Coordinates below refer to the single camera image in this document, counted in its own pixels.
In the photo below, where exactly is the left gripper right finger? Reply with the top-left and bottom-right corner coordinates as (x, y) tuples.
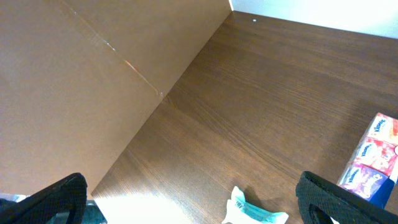
(295, 171), (397, 224)

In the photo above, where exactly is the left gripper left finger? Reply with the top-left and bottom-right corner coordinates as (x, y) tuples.
(1, 172), (87, 224)

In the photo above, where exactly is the Kleenex tissue multipack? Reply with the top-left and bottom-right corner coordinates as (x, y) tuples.
(337, 113), (397, 208)

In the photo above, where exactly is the small teal tissue packet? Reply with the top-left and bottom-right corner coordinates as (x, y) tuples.
(222, 186), (289, 224)

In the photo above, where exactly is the brown cardboard panel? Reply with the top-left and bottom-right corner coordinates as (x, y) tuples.
(1, 0), (231, 195)

